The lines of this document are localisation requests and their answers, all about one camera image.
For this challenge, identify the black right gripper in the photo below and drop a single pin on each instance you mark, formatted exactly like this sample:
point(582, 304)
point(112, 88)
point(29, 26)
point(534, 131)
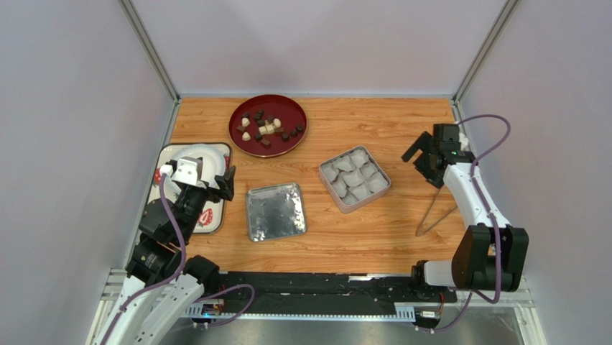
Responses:
point(427, 159)

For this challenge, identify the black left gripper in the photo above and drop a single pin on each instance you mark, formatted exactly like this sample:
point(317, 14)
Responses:
point(226, 182)

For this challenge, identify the pink square chocolate tin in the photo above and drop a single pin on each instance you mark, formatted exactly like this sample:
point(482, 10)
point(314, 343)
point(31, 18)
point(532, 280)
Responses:
point(354, 179)

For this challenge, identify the metal serving tongs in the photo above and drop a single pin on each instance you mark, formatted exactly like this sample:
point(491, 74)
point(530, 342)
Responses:
point(435, 213)

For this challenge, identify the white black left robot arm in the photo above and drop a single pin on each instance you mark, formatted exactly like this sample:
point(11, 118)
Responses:
point(161, 282)

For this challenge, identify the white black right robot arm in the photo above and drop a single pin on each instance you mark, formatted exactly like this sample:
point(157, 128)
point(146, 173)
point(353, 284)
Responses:
point(492, 252)

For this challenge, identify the white scalloped plate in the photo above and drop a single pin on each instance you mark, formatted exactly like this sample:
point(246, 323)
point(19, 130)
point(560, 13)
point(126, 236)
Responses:
point(208, 179)

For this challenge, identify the strawberry pattern rectangular tray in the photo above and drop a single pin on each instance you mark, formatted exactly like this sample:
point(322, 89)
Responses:
point(211, 218)

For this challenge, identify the silver square tin lid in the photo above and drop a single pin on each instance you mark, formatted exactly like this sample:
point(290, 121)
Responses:
point(275, 212)

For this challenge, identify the dark red round tray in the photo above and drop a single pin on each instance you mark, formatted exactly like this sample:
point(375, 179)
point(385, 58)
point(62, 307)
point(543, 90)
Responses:
point(286, 109)

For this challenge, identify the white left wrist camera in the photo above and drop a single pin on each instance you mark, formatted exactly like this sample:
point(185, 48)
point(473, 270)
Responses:
point(185, 170)

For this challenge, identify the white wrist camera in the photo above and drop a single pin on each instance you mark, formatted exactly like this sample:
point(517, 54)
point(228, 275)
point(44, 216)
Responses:
point(185, 170)
point(464, 142)

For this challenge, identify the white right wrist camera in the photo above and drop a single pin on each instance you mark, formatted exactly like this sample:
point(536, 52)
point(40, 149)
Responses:
point(464, 142)

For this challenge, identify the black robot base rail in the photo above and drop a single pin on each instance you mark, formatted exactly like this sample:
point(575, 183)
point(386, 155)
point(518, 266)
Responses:
point(324, 297)

